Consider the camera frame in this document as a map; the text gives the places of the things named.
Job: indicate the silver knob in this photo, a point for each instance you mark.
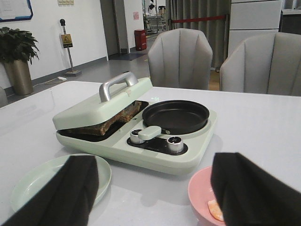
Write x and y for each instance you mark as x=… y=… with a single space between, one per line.
x=134 y=138
x=175 y=144

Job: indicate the white refrigerator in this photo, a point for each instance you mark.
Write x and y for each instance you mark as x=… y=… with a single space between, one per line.
x=252 y=17

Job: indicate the black frying pan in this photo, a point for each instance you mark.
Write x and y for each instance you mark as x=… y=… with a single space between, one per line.
x=174 y=117

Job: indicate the grey chair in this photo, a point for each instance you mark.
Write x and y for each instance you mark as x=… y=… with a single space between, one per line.
x=268 y=63
x=180 y=58

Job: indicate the red barrier belt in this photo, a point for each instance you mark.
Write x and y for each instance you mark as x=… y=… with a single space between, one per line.
x=198 y=19

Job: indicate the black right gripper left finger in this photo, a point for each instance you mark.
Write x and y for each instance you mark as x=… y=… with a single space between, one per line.
x=66 y=200

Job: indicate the left silver knob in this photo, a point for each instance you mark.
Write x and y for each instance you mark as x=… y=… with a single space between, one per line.
x=134 y=138

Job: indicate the green breakfast maker lid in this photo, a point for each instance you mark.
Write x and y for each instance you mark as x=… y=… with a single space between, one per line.
x=114 y=95

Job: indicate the pink bowl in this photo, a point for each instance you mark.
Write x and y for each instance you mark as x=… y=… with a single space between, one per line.
x=200 y=192

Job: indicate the grey curtain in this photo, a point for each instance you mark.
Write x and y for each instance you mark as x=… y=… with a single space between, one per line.
x=216 y=31

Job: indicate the red trash bin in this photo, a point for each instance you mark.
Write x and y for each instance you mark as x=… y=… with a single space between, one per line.
x=140 y=39

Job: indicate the left grey chair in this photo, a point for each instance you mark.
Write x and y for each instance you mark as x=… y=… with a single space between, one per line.
x=180 y=58

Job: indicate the yellow warning sign post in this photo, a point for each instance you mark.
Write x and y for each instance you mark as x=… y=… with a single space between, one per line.
x=67 y=43

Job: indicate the green breakfast maker base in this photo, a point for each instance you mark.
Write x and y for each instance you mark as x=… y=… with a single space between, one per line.
x=152 y=154

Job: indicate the right silver knob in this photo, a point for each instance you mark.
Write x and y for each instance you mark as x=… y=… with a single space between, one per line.
x=175 y=144

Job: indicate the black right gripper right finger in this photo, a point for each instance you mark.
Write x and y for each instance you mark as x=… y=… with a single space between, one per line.
x=249 y=196

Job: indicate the bread slice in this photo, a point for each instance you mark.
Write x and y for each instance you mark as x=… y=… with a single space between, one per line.
x=99 y=129
x=129 y=112

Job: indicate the front shrimp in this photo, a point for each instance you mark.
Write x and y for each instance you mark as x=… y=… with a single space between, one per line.
x=215 y=210

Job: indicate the green round plate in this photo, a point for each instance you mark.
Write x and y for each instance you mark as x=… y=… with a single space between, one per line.
x=36 y=178

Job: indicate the right grey chair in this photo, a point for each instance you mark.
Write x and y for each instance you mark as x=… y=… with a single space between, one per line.
x=268 y=63

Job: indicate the potted green plant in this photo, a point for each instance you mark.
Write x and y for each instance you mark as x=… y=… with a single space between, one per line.
x=17 y=49

